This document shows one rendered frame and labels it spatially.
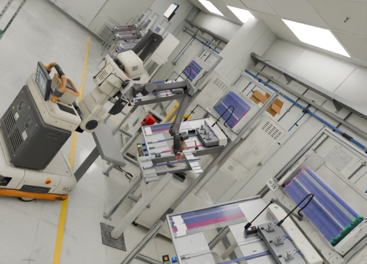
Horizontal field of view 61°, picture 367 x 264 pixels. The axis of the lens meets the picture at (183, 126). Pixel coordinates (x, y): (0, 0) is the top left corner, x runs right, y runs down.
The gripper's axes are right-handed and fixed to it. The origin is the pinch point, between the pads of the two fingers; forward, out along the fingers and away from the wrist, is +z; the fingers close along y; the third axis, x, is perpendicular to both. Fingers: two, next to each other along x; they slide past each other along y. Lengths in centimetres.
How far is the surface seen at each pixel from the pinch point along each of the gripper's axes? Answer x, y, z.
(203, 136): -39, 40, 9
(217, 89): -105, 164, 17
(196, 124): -45, 78, 17
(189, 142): -26, 43, 16
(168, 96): -36, 168, 20
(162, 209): 9, 22, 77
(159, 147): 4.3, 45.9, 18.0
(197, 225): 4, -66, 10
